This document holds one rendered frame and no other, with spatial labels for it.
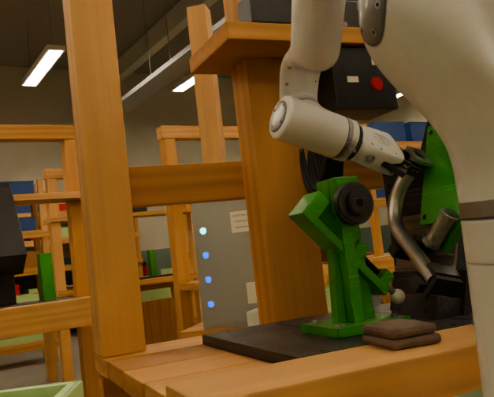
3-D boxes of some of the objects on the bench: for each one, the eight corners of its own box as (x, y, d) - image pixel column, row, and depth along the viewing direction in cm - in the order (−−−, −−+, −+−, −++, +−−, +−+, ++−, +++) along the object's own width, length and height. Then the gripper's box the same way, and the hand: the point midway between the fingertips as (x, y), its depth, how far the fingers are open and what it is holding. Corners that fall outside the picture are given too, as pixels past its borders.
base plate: (749, 277, 134) (747, 268, 134) (300, 371, 89) (299, 357, 90) (577, 278, 172) (576, 270, 173) (202, 344, 128) (201, 334, 128)
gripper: (324, 134, 130) (394, 158, 137) (348, 179, 117) (424, 204, 124) (343, 104, 126) (414, 131, 134) (369, 147, 114) (446, 175, 121)
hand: (410, 163), depth 128 cm, fingers closed on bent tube, 3 cm apart
